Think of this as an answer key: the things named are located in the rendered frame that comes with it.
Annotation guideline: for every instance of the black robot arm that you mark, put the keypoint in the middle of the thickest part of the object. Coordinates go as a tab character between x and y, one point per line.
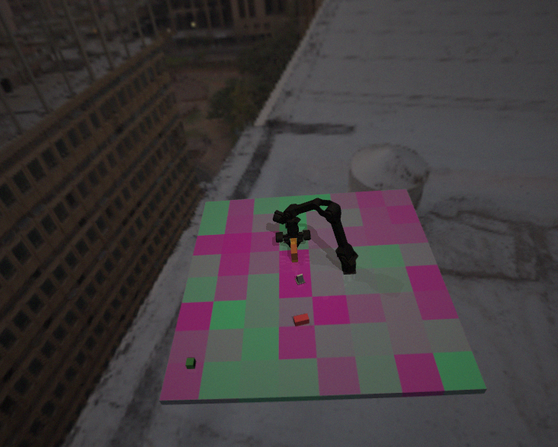
332	213

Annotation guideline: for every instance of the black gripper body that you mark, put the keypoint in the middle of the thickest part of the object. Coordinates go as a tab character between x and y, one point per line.
293	234

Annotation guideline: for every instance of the orange long bar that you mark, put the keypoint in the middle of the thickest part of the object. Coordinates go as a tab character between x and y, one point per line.
293	248

